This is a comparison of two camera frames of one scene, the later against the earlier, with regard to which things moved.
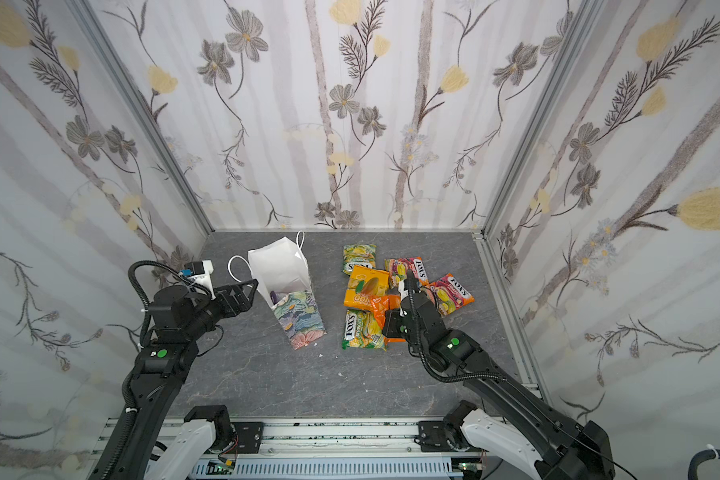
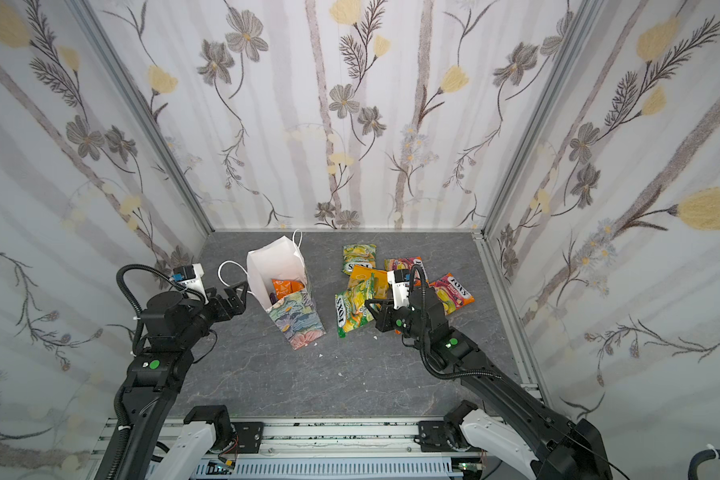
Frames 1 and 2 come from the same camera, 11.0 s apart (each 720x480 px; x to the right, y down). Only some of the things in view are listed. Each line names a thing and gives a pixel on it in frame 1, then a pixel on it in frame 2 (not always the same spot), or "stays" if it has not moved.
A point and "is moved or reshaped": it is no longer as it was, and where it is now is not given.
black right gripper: (415, 301) stays
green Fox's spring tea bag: (358, 254) stays
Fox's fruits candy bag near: (447, 294) stays
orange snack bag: (379, 304) is moved or reshaped
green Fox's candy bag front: (361, 330) -> (351, 310)
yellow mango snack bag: (364, 284) stays
